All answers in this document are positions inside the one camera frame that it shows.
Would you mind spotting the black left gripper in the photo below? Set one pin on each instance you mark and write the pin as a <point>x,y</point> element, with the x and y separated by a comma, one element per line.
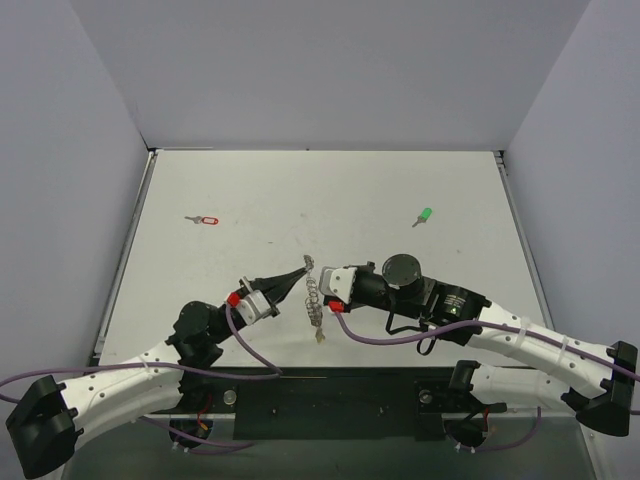
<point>261,288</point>

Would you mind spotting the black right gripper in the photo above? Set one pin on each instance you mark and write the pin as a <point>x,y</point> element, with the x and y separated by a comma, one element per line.
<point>364,286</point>

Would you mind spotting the steel keyring disc with rings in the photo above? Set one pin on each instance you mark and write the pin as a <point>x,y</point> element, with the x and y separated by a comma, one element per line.
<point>312,301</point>

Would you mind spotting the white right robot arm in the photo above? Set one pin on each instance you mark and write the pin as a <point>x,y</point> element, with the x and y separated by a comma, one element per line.
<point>593,381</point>

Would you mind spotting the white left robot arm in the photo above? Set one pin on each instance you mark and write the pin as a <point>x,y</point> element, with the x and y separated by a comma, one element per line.
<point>53,418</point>

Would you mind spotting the yellow tag key on disc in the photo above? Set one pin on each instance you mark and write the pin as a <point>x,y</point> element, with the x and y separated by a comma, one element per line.
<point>319,335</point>

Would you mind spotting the green tag key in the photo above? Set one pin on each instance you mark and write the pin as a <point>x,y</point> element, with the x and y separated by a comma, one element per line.
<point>422,217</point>

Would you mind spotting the red tag key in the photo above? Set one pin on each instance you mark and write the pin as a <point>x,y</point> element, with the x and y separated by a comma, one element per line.
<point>203,220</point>

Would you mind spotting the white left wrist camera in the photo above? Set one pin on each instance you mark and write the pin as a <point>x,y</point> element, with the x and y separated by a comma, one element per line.
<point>250,303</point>

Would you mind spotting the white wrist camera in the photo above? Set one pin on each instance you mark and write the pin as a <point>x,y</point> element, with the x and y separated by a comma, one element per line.
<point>336,287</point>
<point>250,303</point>

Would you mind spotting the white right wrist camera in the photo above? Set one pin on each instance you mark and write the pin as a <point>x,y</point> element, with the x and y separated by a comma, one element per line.
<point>336,287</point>

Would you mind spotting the aluminium frame rail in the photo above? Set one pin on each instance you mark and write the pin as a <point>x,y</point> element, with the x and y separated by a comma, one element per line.
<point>120,396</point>

